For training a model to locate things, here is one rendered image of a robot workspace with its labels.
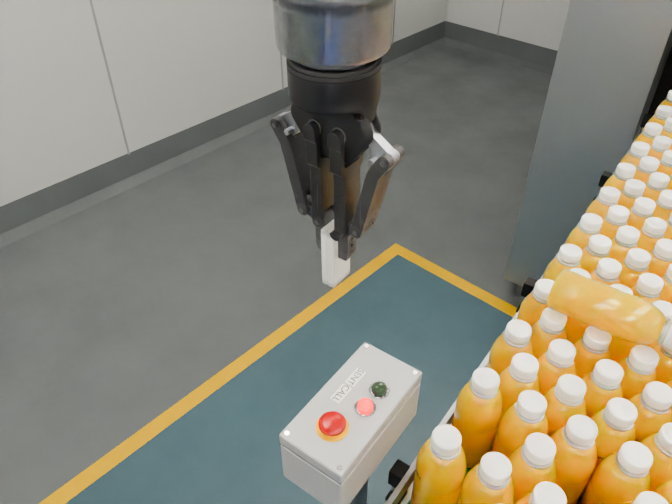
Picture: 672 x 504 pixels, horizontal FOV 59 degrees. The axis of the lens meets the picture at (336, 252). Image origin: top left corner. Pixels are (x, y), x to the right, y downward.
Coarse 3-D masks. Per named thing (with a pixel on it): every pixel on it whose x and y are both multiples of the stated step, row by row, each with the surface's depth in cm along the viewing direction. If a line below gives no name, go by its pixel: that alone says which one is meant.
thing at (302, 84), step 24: (288, 72) 46; (312, 72) 44; (336, 72) 44; (360, 72) 44; (312, 96) 45; (336, 96) 44; (360, 96) 45; (312, 120) 50; (336, 120) 48; (360, 120) 47; (360, 144) 48
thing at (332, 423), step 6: (324, 414) 77; (330, 414) 77; (336, 414) 77; (324, 420) 76; (330, 420) 76; (336, 420) 76; (342, 420) 77; (324, 426) 76; (330, 426) 76; (336, 426) 76; (342, 426) 76; (324, 432) 75; (330, 432) 75; (336, 432) 75
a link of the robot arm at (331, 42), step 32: (288, 0) 40; (320, 0) 39; (352, 0) 39; (384, 0) 41; (288, 32) 42; (320, 32) 41; (352, 32) 41; (384, 32) 43; (320, 64) 42; (352, 64) 42
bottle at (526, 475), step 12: (516, 456) 79; (516, 468) 78; (528, 468) 77; (540, 468) 76; (552, 468) 77; (516, 480) 78; (528, 480) 77; (540, 480) 77; (552, 480) 77; (516, 492) 79; (528, 492) 78
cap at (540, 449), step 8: (528, 440) 77; (536, 440) 77; (544, 440) 77; (552, 440) 77; (528, 448) 76; (536, 448) 76; (544, 448) 76; (552, 448) 76; (528, 456) 76; (536, 456) 75; (544, 456) 75; (552, 456) 75; (536, 464) 76; (544, 464) 76
